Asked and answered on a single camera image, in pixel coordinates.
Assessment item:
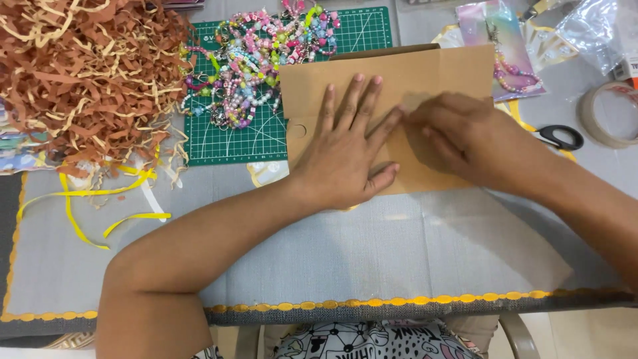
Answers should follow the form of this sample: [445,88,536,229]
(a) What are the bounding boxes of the person's right hand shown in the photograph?
[402,92,540,187]

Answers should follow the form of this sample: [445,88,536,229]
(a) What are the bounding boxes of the grey table mat gold trim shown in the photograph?
[0,169,638,341]

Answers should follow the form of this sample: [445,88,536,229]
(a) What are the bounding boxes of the stack of colourful printed cards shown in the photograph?
[0,97,55,175]

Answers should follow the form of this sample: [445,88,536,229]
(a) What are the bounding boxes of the yellow ribbon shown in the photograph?
[16,152,172,250]

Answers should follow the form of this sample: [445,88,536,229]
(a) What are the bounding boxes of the clear plastic bags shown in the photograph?
[555,0,631,76]

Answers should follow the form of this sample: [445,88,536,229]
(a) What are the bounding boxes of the holographic card with bead keychain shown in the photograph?
[456,0,547,102]

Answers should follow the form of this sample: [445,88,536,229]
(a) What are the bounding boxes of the green cutting mat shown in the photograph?
[183,6,393,167]

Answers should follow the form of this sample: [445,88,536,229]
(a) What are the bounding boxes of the white gold-edged cards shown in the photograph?
[432,19,580,74]

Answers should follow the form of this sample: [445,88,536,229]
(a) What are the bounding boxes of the black handled scissors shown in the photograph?
[536,125,585,152]

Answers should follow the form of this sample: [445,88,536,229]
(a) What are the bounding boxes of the pile of colourful bead keychains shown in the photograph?
[178,0,342,130]

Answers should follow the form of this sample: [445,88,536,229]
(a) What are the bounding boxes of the person's printed clothing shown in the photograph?
[192,319,483,359]

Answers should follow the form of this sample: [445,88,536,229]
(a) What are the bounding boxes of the heap of brown paper shreds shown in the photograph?
[0,0,197,179]

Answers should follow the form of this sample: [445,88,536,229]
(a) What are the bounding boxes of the roll of clear tape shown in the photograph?
[577,81,638,150]

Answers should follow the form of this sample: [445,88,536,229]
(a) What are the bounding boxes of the person's left hand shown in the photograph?
[290,73,405,210]

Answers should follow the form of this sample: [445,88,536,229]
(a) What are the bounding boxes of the brown cardboard box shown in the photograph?
[278,43,496,196]

